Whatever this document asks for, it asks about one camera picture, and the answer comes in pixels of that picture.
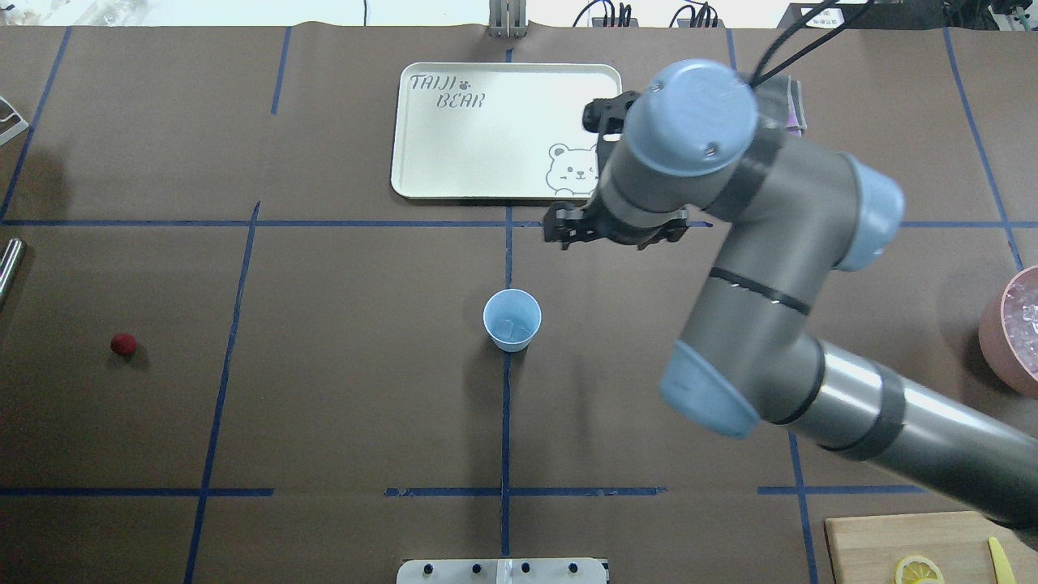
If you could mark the steel muddler with black tip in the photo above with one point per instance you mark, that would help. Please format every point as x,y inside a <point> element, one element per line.
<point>12,258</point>

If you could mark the yellow knife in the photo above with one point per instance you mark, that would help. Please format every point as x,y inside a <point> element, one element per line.
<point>1002,569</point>

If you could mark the grey and purple folded cloth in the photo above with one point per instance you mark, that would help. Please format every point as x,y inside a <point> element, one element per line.
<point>796,123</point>

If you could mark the light blue plastic cup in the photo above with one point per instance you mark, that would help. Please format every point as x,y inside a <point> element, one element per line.
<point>512,318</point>

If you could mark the black box with white label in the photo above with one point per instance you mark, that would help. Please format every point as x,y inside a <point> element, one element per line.
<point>883,15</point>

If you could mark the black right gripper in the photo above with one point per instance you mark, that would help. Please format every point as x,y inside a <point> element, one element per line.
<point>568,227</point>

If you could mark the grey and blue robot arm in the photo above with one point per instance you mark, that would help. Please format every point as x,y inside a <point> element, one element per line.
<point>701,136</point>

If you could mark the white bear print tray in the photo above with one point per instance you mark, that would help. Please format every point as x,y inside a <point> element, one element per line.
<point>497,131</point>

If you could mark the red strawberry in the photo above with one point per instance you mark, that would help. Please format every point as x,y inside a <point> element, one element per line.
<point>123,344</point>

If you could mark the white wire cup rack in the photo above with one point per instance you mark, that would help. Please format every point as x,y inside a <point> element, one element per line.
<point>13,124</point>

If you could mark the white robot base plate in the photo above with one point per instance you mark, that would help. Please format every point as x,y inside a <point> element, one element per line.
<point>505,570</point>

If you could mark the grey metal post bracket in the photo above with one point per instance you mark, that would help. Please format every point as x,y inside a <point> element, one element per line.
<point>508,19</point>

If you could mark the lemon slice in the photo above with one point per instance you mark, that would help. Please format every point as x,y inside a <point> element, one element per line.
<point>917,570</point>

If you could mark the pink bowl of ice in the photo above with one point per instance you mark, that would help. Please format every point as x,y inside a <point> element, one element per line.
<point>1008,333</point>

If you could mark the wooden cutting board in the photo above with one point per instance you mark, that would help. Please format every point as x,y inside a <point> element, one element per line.
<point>869,549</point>

